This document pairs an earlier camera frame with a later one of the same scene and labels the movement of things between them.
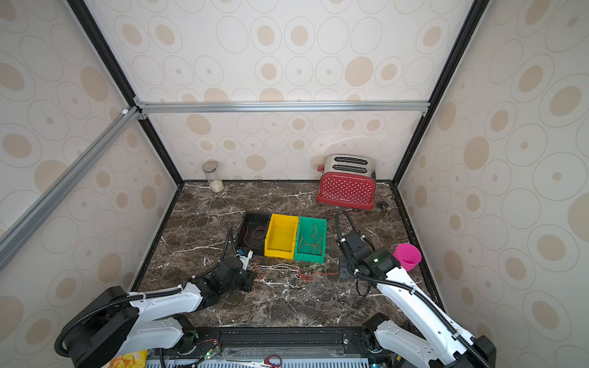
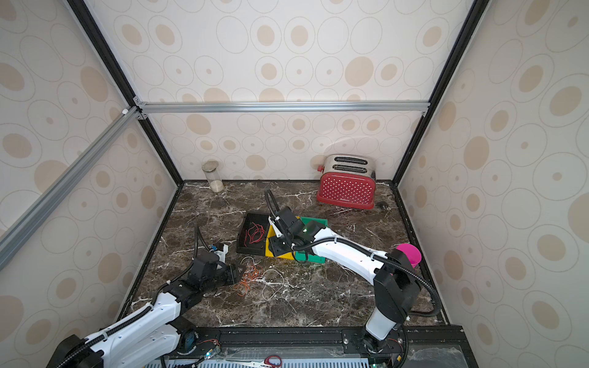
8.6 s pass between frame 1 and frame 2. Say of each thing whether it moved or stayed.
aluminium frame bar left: stayed
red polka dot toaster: stayed
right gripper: moved
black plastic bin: stayed
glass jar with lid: stayed
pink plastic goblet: stayed
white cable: moved
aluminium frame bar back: stayed
